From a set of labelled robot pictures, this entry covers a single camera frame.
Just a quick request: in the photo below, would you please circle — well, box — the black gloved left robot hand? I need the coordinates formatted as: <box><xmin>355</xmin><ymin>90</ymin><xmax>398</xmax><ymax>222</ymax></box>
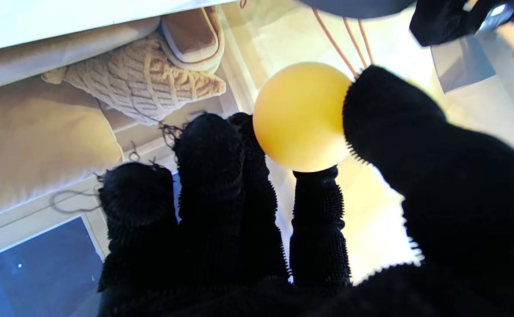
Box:
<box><xmin>410</xmin><ymin>0</ymin><xmax>514</xmax><ymax>47</ymax></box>

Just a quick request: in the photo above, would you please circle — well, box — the ping pong bat orange handle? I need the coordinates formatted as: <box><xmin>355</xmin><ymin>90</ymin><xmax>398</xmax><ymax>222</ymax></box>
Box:
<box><xmin>299</xmin><ymin>0</ymin><xmax>416</xmax><ymax>19</ymax></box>

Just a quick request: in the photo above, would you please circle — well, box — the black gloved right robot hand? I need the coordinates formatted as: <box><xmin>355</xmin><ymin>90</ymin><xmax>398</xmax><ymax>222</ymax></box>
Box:
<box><xmin>98</xmin><ymin>65</ymin><xmax>514</xmax><ymax>317</ymax></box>

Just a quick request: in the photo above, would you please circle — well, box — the orange ping pong ball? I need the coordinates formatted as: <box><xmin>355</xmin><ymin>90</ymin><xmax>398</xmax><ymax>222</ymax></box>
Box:
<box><xmin>253</xmin><ymin>62</ymin><xmax>353</xmax><ymax>173</ymax></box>

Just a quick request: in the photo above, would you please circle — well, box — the printed living room backdrop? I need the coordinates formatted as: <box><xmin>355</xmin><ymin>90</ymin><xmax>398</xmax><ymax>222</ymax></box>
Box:
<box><xmin>0</xmin><ymin>0</ymin><xmax>514</xmax><ymax>317</ymax></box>

